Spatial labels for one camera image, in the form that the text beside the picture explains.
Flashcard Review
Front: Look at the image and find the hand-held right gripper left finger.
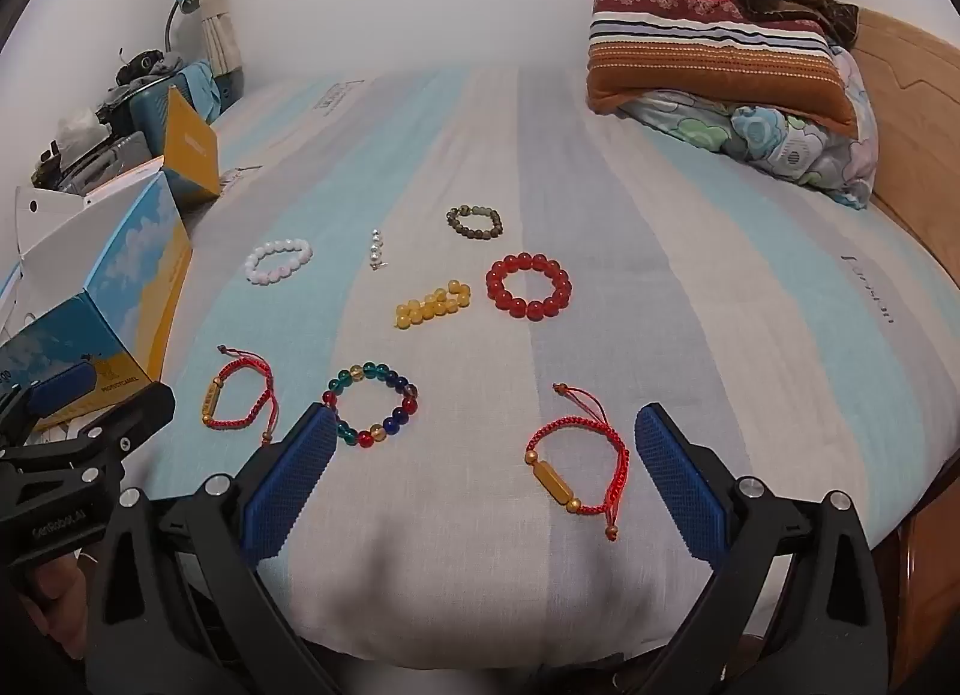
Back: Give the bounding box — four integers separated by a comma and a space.
86, 402, 340, 695

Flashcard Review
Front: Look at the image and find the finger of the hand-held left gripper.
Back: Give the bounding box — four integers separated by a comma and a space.
0, 363, 98, 450
45, 381, 177, 486

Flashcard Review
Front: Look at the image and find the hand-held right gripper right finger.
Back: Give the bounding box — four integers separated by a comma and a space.
634, 402, 890, 695

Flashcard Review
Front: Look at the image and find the red cord bracelet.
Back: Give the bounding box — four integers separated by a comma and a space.
524, 383, 631, 542
200, 344, 279, 445

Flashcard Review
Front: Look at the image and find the white cardboard box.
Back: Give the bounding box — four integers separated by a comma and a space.
0, 86, 223, 435

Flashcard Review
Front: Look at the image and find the multicolour glass bead bracelet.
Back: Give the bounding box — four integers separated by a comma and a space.
322, 362, 419, 449

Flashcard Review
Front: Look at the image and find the pale pink bead bracelet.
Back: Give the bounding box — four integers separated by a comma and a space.
245, 238, 312, 286

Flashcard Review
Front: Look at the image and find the yellow bead bracelet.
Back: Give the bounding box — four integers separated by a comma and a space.
394, 279, 473, 329

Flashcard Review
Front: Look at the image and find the person's left hand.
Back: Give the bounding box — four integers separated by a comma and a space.
21, 551, 92, 660

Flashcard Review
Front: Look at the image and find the grey suitcase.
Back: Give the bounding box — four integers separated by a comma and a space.
33, 131, 163, 196

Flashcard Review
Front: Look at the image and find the teal suitcase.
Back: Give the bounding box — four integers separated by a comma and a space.
127, 61, 223, 133

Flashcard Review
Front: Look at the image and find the dark clothes pile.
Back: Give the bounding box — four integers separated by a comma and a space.
112, 48, 185, 85

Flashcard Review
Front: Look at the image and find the floral quilt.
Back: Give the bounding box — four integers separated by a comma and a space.
619, 44, 880, 211

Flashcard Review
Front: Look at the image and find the wooden headboard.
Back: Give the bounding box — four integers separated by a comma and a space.
847, 8, 960, 636

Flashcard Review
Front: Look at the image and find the red bead bracelet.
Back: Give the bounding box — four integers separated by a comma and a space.
485, 253, 572, 321

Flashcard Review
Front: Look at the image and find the olive brown bead bracelet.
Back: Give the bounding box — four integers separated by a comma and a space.
447, 206, 504, 240

